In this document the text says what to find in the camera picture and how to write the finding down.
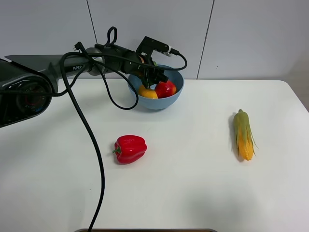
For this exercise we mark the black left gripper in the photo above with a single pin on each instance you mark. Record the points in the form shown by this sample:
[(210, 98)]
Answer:
[(148, 75)]

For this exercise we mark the red apple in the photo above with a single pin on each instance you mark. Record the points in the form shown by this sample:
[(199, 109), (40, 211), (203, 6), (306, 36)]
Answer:
[(164, 90)]

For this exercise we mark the yellow mango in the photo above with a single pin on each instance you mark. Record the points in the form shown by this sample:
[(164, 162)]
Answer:
[(147, 92)]

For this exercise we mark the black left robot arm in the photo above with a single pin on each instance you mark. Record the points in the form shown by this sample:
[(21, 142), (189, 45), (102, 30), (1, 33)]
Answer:
[(28, 82)]

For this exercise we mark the blue plastic bowl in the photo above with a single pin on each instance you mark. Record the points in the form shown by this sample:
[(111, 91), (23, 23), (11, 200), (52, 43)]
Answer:
[(158, 104)]

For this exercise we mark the red bell pepper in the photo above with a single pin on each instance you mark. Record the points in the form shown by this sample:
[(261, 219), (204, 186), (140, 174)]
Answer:
[(129, 148)]

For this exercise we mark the corn cob with husk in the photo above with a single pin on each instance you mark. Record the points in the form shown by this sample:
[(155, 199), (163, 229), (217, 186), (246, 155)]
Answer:
[(244, 141)]

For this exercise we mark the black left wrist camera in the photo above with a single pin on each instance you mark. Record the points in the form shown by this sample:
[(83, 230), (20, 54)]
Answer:
[(148, 45)]

